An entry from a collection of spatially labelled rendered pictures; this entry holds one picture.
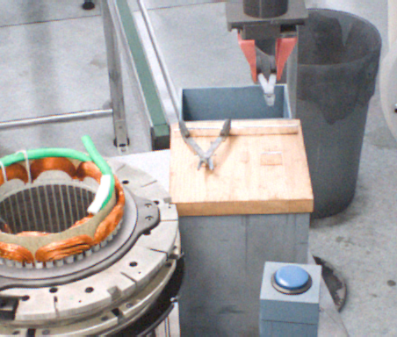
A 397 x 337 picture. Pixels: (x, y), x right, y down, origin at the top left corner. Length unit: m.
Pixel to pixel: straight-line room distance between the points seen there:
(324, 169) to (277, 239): 1.57
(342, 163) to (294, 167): 1.57
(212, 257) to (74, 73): 2.62
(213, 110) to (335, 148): 1.33
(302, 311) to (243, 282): 0.21
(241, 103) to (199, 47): 2.49
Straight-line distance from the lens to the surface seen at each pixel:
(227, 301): 1.33
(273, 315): 1.13
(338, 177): 2.87
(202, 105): 1.49
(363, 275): 2.75
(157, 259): 1.08
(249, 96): 1.48
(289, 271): 1.13
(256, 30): 1.19
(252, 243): 1.26
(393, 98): 0.72
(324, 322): 1.45
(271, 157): 1.27
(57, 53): 4.01
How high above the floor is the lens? 1.78
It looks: 37 degrees down
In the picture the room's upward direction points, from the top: 3 degrees counter-clockwise
